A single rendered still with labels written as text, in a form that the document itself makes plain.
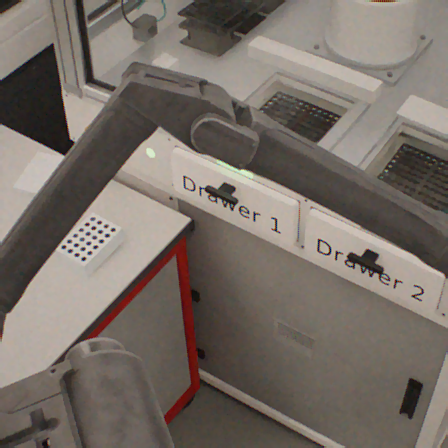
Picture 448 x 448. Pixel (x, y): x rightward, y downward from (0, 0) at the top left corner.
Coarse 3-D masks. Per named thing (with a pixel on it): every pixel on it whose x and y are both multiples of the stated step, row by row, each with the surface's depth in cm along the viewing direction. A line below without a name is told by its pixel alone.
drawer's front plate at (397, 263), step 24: (312, 216) 151; (312, 240) 155; (336, 240) 151; (360, 240) 147; (336, 264) 155; (384, 264) 147; (408, 264) 143; (384, 288) 151; (408, 288) 147; (432, 288) 143; (432, 312) 147
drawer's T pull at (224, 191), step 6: (210, 186) 158; (222, 186) 159; (228, 186) 159; (234, 186) 159; (210, 192) 158; (216, 192) 157; (222, 192) 157; (228, 192) 157; (222, 198) 157; (228, 198) 156; (234, 198) 156; (234, 204) 156
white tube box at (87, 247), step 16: (80, 224) 168; (96, 224) 168; (112, 224) 168; (64, 240) 165; (80, 240) 166; (96, 240) 165; (112, 240) 166; (64, 256) 163; (80, 256) 162; (96, 256) 163; (80, 272) 163
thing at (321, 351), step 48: (144, 192) 185; (192, 240) 186; (240, 240) 175; (192, 288) 199; (240, 288) 187; (288, 288) 175; (336, 288) 165; (240, 336) 201; (288, 336) 187; (336, 336) 176; (384, 336) 166; (432, 336) 156; (240, 384) 218; (288, 384) 202; (336, 384) 189; (384, 384) 177; (432, 384) 166; (336, 432) 204; (384, 432) 190; (432, 432) 177
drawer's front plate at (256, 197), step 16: (176, 160) 165; (192, 160) 162; (176, 176) 168; (192, 176) 165; (208, 176) 162; (224, 176) 159; (240, 176) 158; (192, 192) 168; (240, 192) 159; (256, 192) 156; (272, 192) 155; (224, 208) 165; (256, 208) 159; (272, 208) 156; (288, 208) 153; (256, 224) 162; (272, 224) 159; (288, 224) 156; (288, 240) 159
